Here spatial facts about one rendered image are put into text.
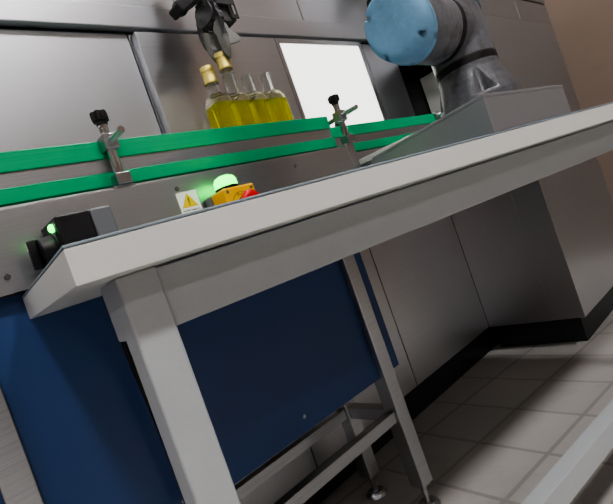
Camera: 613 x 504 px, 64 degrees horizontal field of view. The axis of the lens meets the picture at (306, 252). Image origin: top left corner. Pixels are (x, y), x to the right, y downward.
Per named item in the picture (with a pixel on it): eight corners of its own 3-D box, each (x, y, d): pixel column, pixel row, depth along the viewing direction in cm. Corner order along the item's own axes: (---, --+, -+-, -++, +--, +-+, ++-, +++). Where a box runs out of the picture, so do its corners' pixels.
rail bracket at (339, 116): (324, 157, 132) (308, 113, 132) (370, 133, 119) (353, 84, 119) (316, 159, 130) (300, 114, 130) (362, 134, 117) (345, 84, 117)
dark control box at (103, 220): (111, 268, 78) (93, 218, 77) (130, 258, 72) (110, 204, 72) (57, 284, 72) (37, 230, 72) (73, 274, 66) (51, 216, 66)
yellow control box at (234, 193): (245, 229, 96) (233, 193, 96) (268, 219, 91) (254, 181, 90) (216, 237, 91) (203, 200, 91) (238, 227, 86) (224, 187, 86)
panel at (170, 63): (383, 131, 184) (353, 46, 184) (390, 128, 182) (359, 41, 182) (175, 165, 124) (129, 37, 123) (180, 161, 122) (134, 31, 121)
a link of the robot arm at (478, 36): (508, 49, 93) (483, -17, 93) (474, 45, 84) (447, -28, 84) (454, 81, 102) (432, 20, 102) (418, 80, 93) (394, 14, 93)
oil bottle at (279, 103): (297, 170, 134) (271, 95, 134) (310, 163, 130) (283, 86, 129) (282, 173, 130) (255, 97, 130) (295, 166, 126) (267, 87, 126)
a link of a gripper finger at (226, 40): (250, 50, 122) (234, 19, 123) (231, 50, 118) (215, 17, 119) (244, 58, 124) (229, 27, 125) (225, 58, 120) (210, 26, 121)
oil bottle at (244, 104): (265, 177, 126) (237, 98, 126) (278, 169, 122) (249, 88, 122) (248, 180, 122) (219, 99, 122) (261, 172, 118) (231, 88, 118)
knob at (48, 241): (56, 268, 71) (31, 274, 69) (46, 238, 71) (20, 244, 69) (65, 261, 68) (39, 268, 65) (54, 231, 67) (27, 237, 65)
